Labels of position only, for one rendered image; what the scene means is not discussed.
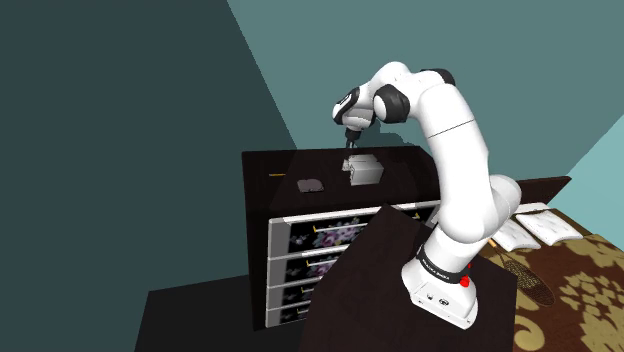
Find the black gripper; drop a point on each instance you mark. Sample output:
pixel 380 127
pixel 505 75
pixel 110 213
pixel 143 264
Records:
pixel 351 137

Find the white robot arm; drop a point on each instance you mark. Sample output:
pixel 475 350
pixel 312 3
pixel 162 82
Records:
pixel 456 161

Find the white box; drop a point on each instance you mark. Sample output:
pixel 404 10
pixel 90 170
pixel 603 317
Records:
pixel 364 170

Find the black floral chest of drawers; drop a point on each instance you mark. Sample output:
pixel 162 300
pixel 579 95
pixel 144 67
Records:
pixel 390 168

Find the dark grey flat box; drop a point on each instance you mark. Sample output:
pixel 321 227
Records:
pixel 310 186

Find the dark robot stand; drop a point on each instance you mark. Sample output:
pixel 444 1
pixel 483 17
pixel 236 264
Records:
pixel 370 292

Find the white pillow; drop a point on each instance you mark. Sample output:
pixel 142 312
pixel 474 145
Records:
pixel 516 236
pixel 548 226

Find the brown racket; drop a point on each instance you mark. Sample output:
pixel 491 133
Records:
pixel 526 278

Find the bed with brown patterned cover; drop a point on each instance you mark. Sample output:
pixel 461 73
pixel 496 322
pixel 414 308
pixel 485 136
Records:
pixel 580 292

